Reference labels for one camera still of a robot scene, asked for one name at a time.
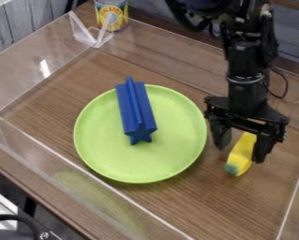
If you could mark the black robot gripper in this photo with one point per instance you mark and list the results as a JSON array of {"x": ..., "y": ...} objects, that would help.
[{"x": 223, "y": 119}]

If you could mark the yellow toy banana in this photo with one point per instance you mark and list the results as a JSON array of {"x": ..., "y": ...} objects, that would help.
[{"x": 239, "y": 158}]

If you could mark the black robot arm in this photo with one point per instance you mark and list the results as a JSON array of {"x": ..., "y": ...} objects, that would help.
[{"x": 249, "y": 48}]

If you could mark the green round plate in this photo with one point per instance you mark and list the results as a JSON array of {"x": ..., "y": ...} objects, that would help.
[{"x": 145, "y": 162}]

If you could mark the blue star-shaped block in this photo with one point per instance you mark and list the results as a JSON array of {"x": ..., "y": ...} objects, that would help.
[{"x": 135, "y": 111}]

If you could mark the yellow blue tin can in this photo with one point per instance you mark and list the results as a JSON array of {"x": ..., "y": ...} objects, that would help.
[{"x": 113, "y": 10}]

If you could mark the black device with knob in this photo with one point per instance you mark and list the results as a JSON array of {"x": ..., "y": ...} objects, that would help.
[{"x": 36, "y": 233}]

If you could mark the clear acrylic enclosure wall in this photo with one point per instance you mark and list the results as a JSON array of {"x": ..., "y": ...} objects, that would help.
[{"x": 50, "y": 75}]

